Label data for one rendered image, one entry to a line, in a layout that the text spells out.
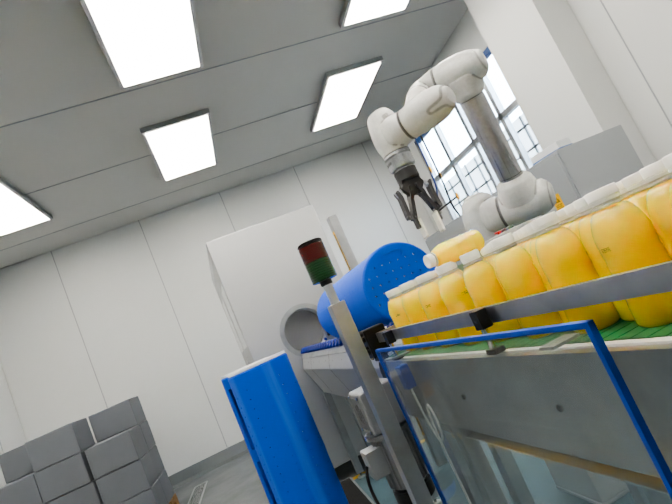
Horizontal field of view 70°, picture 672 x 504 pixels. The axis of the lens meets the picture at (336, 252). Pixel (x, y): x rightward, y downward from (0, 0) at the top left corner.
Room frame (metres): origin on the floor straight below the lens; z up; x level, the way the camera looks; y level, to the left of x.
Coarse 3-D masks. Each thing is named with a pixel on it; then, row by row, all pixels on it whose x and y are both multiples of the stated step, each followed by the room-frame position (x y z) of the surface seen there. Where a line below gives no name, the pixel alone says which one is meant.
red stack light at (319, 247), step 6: (306, 246) 1.11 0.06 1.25; (312, 246) 1.11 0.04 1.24; (318, 246) 1.12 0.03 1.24; (324, 246) 1.14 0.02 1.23; (300, 252) 1.13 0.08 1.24; (306, 252) 1.12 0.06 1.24; (312, 252) 1.11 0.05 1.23; (318, 252) 1.12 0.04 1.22; (324, 252) 1.13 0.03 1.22; (306, 258) 1.12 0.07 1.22; (312, 258) 1.11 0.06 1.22; (318, 258) 1.11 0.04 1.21; (306, 264) 1.13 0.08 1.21
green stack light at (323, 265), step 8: (328, 256) 1.13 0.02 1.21; (312, 264) 1.11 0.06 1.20; (320, 264) 1.11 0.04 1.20; (328, 264) 1.12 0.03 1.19; (312, 272) 1.12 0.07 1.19; (320, 272) 1.11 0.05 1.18; (328, 272) 1.12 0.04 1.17; (336, 272) 1.14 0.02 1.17; (312, 280) 1.13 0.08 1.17; (320, 280) 1.11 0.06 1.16
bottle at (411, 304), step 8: (408, 296) 1.27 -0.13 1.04; (416, 296) 1.27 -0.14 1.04; (408, 304) 1.27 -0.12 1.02; (416, 304) 1.26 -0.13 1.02; (408, 312) 1.27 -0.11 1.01; (416, 312) 1.26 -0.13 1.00; (424, 312) 1.26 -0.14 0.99; (416, 320) 1.27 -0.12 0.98; (424, 320) 1.26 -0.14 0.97; (416, 336) 1.29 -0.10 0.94; (424, 336) 1.27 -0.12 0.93; (432, 336) 1.26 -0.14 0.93
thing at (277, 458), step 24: (288, 360) 2.21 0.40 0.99; (240, 384) 2.09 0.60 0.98; (264, 384) 2.08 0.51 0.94; (288, 384) 2.14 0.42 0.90; (240, 408) 2.14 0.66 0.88; (264, 408) 2.08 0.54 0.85; (288, 408) 2.10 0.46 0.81; (264, 432) 2.08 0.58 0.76; (288, 432) 2.09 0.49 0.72; (312, 432) 2.16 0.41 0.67; (264, 456) 2.11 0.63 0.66; (288, 456) 2.08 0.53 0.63; (312, 456) 2.11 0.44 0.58; (288, 480) 2.08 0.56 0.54; (312, 480) 2.09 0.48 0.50; (336, 480) 2.19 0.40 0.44
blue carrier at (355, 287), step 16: (368, 256) 1.69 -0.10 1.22; (384, 256) 1.66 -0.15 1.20; (400, 256) 1.67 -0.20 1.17; (416, 256) 1.69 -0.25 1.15; (352, 272) 1.83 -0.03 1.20; (368, 272) 1.64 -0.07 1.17; (384, 272) 1.65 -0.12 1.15; (400, 272) 1.67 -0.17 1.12; (416, 272) 1.68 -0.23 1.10; (336, 288) 2.05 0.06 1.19; (352, 288) 1.76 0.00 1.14; (368, 288) 1.63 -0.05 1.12; (384, 288) 1.64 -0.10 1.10; (320, 304) 2.38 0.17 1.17; (352, 304) 1.80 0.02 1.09; (368, 304) 1.64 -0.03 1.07; (384, 304) 1.64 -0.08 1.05; (320, 320) 2.42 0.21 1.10; (368, 320) 1.78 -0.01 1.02; (384, 320) 1.67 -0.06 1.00; (336, 336) 2.43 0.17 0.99
